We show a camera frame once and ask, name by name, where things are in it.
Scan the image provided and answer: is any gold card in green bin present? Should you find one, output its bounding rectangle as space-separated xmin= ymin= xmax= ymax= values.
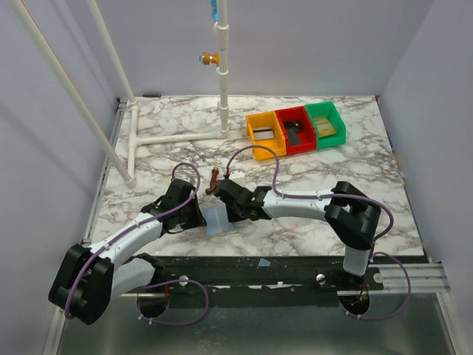
xmin=314 ymin=116 xmax=336 ymax=138

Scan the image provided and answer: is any blue sticker on rail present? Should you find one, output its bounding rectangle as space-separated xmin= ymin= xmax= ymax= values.
xmin=258 ymin=258 xmax=270 ymax=268

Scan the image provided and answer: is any black card in red bin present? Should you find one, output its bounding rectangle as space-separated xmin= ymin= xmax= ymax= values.
xmin=284 ymin=120 xmax=302 ymax=132

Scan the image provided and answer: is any orange camera on pole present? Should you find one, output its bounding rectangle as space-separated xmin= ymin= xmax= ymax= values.
xmin=200 ymin=53 xmax=220 ymax=67

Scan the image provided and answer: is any white PVC pipe frame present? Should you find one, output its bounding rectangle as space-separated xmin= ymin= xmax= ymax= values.
xmin=8 ymin=1 xmax=229 ymax=189

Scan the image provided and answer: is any brown metal pipe fitting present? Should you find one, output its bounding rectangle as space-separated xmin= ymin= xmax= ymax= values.
xmin=205 ymin=167 xmax=222 ymax=195

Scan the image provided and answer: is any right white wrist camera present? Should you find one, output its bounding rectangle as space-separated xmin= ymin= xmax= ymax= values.
xmin=229 ymin=170 xmax=246 ymax=187

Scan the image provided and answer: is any green plastic bin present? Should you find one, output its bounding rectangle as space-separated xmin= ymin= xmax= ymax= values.
xmin=304 ymin=101 xmax=347 ymax=150

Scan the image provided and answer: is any white card in yellow bin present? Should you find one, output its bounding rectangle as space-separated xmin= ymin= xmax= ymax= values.
xmin=253 ymin=126 xmax=275 ymax=141

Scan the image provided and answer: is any yellow plastic bin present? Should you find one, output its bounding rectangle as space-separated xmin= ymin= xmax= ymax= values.
xmin=246 ymin=111 xmax=287 ymax=157

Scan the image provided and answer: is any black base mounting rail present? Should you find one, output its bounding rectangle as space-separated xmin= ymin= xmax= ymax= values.
xmin=121 ymin=250 xmax=432 ymax=310

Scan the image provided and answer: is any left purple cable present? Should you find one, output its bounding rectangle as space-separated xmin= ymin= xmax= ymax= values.
xmin=64 ymin=162 xmax=210 ymax=327

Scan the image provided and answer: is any red plastic bin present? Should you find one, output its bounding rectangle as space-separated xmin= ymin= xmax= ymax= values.
xmin=276 ymin=106 xmax=317 ymax=155

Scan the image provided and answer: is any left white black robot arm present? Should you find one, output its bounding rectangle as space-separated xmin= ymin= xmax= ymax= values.
xmin=48 ymin=179 xmax=206 ymax=325

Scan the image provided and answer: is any beige card holder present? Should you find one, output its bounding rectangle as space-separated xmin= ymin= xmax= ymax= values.
xmin=203 ymin=206 xmax=245 ymax=236

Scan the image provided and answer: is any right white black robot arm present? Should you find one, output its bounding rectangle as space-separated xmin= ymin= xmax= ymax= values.
xmin=213 ymin=178 xmax=381 ymax=277

